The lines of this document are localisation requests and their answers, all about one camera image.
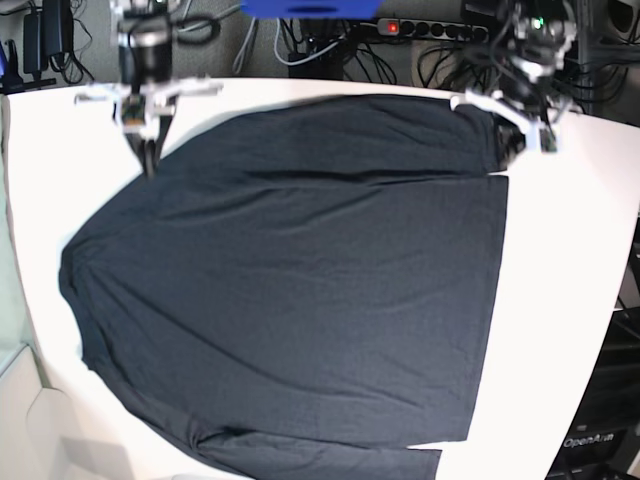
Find black OpenArm computer case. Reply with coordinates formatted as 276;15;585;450
547;307;639;479

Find blue plastic bin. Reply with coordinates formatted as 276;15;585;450
242;0;381;19

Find white power strip red switch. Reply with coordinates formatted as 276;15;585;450
373;18;489;43

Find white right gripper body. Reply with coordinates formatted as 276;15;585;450
74;77;223;131

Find black adapters on floor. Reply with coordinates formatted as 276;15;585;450
1;1;73;95

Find dark navy T-shirt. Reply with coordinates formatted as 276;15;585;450
59;95;509;479

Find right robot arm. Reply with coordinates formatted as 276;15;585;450
74;1;223;178

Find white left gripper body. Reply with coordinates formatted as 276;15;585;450
449;69;563;153

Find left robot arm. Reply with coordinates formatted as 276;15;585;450
450;1;577;170

